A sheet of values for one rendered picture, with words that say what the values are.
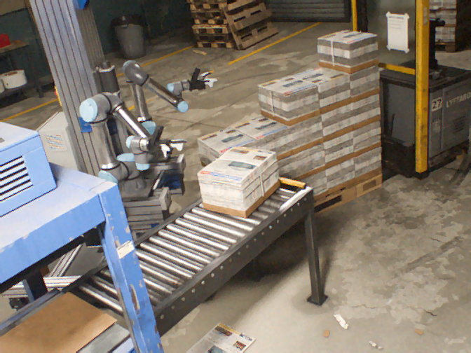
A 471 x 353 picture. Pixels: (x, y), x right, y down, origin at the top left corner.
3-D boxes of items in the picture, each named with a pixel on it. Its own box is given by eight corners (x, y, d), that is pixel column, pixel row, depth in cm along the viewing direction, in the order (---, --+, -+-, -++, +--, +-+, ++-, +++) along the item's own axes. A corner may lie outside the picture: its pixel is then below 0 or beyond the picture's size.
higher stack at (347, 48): (326, 183, 472) (315, 38, 414) (352, 171, 484) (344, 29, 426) (356, 198, 441) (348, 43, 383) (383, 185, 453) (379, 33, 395)
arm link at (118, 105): (107, 94, 314) (162, 155, 312) (94, 101, 306) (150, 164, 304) (114, 82, 306) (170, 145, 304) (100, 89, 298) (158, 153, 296)
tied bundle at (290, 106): (260, 115, 411) (256, 86, 401) (291, 104, 423) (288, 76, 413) (288, 127, 381) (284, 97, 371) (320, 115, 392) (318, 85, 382)
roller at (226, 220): (196, 212, 307) (195, 204, 305) (260, 233, 278) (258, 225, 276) (190, 216, 304) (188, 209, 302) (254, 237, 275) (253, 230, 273)
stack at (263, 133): (213, 232, 425) (195, 138, 389) (327, 182, 472) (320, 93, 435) (237, 253, 394) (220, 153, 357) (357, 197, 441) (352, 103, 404)
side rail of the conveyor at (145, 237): (242, 186, 342) (239, 170, 337) (248, 188, 339) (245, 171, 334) (67, 308, 257) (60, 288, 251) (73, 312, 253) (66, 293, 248)
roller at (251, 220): (204, 206, 312) (202, 199, 309) (268, 227, 282) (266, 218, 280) (198, 211, 308) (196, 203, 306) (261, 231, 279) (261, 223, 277)
